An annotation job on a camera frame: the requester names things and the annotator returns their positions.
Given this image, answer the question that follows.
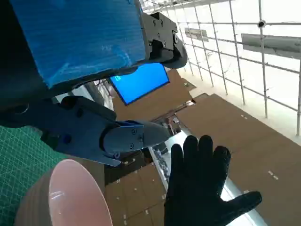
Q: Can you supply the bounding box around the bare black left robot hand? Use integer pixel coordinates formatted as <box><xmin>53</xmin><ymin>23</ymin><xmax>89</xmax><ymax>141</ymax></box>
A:
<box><xmin>0</xmin><ymin>0</ymin><xmax>188</xmax><ymax>167</ymax></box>

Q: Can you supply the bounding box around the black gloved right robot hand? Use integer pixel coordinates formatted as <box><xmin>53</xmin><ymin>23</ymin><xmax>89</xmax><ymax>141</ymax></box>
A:
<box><xmin>164</xmin><ymin>135</ymin><xmax>263</xmax><ymax>226</ymax></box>

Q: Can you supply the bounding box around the pink bowl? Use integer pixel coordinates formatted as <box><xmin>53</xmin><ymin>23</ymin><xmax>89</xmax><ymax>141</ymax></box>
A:
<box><xmin>14</xmin><ymin>159</ymin><xmax>113</xmax><ymax>226</ymax></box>

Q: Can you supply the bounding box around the blue screen monitor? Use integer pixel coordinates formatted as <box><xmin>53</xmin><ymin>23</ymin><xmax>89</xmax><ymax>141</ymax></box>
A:
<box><xmin>108</xmin><ymin>63</ymin><xmax>170</xmax><ymax>106</ymax></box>

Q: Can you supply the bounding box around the green cutting mat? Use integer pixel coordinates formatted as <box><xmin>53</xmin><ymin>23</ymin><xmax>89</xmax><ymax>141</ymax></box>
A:
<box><xmin>0</xmin><ymin>126</ymin><xmax>69</xmax><ymax>226</ymax></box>

